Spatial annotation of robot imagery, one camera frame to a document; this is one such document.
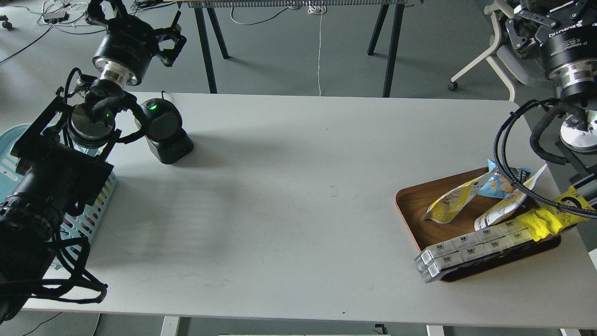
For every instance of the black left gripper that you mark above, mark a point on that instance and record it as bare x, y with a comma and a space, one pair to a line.
122, 46

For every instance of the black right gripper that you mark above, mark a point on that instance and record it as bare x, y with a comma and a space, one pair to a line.
565, 31

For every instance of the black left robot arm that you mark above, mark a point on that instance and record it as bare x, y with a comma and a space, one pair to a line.
94, 116

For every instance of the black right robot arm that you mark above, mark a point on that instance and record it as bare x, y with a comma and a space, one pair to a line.
566, 130

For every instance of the blue snack bag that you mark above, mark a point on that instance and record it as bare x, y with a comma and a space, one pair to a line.
498, 186

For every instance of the yellow cartoon snack bag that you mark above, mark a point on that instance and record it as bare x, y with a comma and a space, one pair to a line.
547, 220

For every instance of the light blue plastic basket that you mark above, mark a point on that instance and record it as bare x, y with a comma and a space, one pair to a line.
52, 200

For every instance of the clear boxed snack pack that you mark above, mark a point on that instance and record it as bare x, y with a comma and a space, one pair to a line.
467, 254

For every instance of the white office chair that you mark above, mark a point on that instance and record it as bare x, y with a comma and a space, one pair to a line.
508, 63

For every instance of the black barcode scanner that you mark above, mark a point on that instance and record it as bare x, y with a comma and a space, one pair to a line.
166, 138

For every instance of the black power adapter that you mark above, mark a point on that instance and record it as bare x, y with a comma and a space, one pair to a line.
55, 17

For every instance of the black table legs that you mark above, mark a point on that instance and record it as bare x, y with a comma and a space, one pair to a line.
276, 50

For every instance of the brown wooden tray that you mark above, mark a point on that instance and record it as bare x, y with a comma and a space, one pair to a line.
412, 204

